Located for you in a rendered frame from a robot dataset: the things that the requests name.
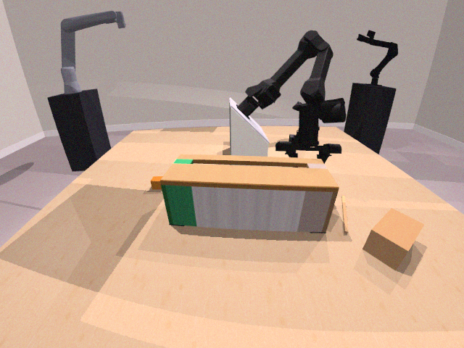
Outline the tan cube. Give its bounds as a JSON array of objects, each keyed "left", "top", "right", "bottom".
[{"left": 362, "top": 208, "right": 424, "bottom": 271}]

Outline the orange bar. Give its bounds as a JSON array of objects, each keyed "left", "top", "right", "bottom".
[{"left": 150, "top": 176, "right": 162, "bottom": 189}]

